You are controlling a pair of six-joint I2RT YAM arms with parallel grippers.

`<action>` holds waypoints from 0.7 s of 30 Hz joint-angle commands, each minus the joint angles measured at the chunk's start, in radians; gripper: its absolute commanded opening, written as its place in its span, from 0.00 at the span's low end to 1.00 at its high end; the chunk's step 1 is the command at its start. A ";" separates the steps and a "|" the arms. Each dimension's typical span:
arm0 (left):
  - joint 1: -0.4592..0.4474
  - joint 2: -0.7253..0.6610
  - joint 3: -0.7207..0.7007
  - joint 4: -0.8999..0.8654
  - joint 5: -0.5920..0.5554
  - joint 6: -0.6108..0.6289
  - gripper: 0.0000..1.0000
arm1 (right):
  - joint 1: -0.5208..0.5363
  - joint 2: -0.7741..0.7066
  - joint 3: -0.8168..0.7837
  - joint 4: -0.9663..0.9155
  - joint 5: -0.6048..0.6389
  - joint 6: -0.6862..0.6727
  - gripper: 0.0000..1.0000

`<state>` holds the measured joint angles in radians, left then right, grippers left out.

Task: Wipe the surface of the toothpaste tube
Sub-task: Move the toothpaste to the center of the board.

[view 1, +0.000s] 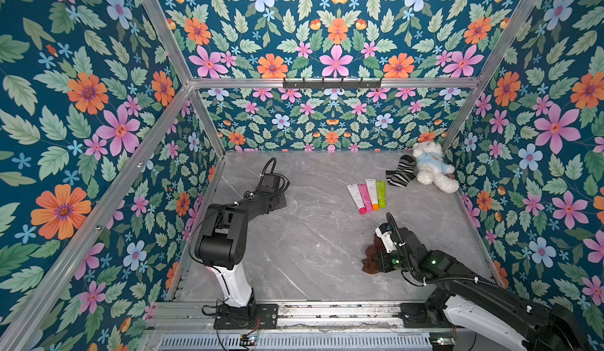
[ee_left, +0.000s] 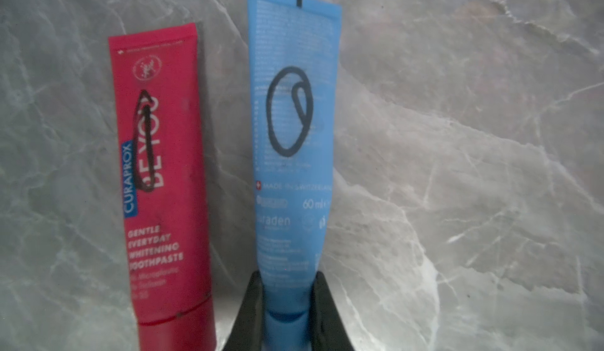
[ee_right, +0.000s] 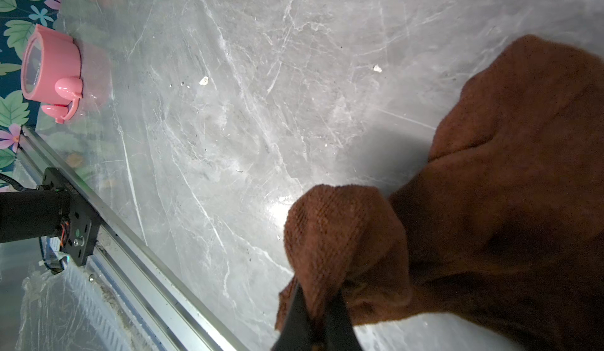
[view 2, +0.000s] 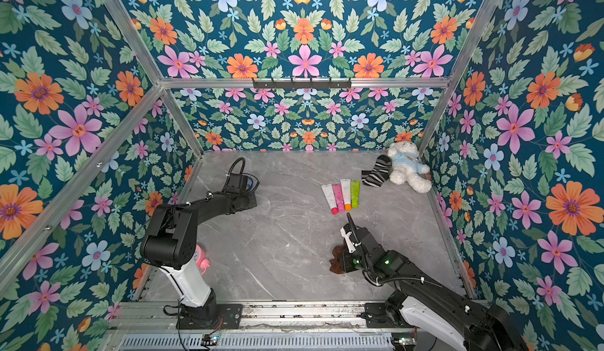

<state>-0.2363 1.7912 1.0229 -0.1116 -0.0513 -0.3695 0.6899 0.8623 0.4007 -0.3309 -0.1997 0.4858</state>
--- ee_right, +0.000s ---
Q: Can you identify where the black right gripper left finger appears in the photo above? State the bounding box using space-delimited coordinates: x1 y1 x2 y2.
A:
272 283 321 351

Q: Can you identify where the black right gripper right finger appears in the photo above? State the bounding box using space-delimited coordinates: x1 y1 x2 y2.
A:
324 291 363 351

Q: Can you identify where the brown cloth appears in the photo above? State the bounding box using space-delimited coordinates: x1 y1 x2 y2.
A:
275 36 603 350

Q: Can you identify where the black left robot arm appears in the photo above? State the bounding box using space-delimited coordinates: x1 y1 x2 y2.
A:
1 190 70 243

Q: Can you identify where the pink round object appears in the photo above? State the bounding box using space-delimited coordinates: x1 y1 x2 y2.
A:
20 25 112 124

